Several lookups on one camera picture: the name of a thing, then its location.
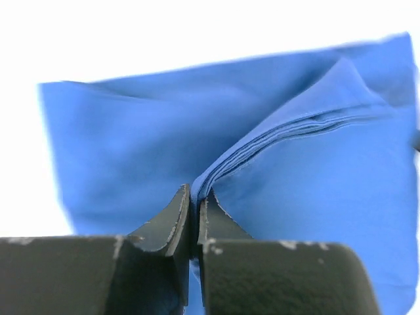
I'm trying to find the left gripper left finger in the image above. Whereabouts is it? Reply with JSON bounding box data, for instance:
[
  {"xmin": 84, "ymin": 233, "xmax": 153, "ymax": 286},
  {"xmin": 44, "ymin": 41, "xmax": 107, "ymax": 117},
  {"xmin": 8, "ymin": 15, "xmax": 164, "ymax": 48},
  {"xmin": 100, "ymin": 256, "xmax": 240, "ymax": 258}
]
[{"xmin": 1, "ymin": 185, "xmax": 190, "ymax": 314}]

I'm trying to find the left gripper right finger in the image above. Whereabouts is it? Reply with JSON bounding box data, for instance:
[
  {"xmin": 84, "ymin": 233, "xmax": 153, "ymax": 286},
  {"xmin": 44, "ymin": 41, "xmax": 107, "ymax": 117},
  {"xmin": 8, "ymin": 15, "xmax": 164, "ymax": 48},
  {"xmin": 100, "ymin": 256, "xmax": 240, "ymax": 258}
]
[{"xmin": 198, "ymin": 194, "xmax": 380, "ymax": 315}]

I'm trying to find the blue surgical wrap cloth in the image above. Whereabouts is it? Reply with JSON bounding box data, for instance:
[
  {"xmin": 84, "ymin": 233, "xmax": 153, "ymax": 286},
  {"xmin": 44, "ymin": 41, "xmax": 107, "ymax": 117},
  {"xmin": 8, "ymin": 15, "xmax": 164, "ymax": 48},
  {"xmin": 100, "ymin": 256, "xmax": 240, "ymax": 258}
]
[{"xmin": 39, "ymin": 33, "xmax": 419, "ymax": 314}]

